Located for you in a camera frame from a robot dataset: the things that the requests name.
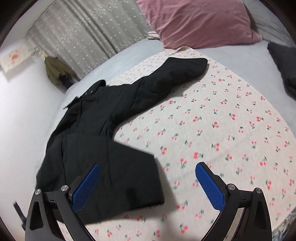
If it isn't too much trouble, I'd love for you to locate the cherry print blanket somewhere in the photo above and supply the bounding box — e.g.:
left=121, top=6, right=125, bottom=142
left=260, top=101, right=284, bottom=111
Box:
left=87, top=59, right=295, bottom=240

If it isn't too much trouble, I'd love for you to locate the black coat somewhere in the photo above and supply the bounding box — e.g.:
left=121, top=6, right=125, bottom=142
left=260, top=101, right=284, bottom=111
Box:
left=36, top=57, right=208, bottom=225

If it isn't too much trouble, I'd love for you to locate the pale pink folded cloth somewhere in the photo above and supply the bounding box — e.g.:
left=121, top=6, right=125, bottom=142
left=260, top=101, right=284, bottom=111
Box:
left=147, top=31, right=159, bottom=40

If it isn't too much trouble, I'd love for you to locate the dark grey folded garment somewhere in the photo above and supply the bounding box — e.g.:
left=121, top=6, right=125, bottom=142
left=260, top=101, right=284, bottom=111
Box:
left=267, top=42, right=296, bottom=99

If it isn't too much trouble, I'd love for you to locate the light grey bed sheet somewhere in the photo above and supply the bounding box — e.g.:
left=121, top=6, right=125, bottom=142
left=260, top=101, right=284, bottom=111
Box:
left=62, top=37, right=296, bottom=112

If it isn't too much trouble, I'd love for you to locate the pink pillow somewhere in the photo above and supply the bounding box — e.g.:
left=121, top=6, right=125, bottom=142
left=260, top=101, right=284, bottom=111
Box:
left=137, top=0, right=262, bottom=49

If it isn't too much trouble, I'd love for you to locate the olive green hanging garment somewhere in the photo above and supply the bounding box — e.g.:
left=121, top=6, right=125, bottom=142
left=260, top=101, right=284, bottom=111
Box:
left=43, top=51, right=77, bottom=89

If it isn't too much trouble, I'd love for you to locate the grey dotted curtain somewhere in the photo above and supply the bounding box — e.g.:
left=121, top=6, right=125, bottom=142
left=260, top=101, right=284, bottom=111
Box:
left=27, top=1, right=151, bottom=79

